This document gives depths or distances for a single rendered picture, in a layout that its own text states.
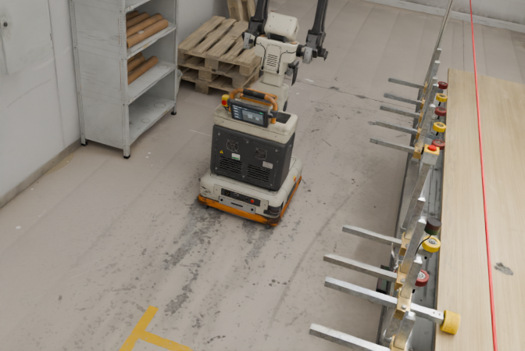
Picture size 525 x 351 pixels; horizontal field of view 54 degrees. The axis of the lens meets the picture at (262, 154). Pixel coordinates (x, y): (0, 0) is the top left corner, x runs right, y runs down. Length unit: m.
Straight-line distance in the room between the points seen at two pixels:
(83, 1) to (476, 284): 3.11
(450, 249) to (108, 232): 2.24
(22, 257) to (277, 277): 1.62
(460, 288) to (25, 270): 2.50
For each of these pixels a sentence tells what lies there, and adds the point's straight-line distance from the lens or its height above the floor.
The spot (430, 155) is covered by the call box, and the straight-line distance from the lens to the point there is 2.63.
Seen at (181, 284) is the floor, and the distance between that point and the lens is 3.35.
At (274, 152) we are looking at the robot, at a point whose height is 0.61.
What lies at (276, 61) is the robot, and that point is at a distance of 3.57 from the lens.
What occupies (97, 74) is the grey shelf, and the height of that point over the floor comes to 0.70.
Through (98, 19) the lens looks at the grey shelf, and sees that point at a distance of 4.01.
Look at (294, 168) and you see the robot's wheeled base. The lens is 3.95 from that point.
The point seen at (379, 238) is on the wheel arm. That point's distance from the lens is 2.58.
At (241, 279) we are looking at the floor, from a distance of 3.40.
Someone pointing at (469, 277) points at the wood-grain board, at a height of 0.90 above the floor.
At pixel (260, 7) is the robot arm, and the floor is 1.37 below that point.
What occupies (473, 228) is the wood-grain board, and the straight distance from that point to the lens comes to 2.77.
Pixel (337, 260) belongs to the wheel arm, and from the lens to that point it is 2.38.
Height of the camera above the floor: 2.46
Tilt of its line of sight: 32 degrees down
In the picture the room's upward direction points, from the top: 8 degrees clockwise
